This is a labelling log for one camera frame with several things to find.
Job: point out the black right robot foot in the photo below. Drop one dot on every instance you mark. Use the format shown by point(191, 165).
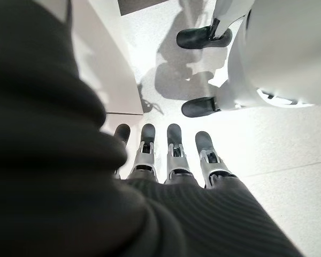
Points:
point(198, 38)

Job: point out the black robot foot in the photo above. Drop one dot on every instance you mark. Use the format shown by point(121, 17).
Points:
point(198, 38)
point(198, 107)

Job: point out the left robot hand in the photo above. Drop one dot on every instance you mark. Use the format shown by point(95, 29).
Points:
point(56, 187)

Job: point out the white right robot leg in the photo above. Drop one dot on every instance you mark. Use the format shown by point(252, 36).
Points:
point(227, 16)

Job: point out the black left robot foot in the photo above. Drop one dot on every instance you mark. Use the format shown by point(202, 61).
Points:
point(198, 107)

